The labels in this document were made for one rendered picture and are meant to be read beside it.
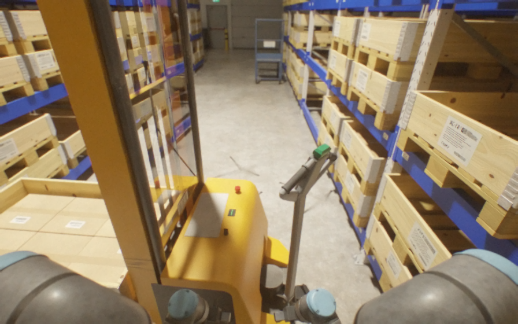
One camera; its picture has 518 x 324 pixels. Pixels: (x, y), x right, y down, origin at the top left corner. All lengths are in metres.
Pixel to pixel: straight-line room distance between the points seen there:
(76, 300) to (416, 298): 0.47
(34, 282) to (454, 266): 0.61
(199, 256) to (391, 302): 1.00
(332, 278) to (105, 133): 2.01
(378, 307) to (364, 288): 1.98
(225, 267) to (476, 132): 1.19
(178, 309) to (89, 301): 0.56
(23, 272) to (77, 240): 1.46
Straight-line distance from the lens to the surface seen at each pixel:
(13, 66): 3.21
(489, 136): 1.33
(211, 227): 1.47
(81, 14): 0.94
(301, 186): 1.18
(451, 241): 1.94
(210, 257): 1.34
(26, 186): 2.66
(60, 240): 2.04
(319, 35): 6.58
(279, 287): 1.82
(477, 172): 1.37
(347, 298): 2.37
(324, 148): 1.09
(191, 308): 0.99
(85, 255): 1.86
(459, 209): 1.53
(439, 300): 0.47
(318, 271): 2.47
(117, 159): 1.05
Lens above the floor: 1.89
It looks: 30 degrees down
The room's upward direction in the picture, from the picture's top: 1 degrees clockwise
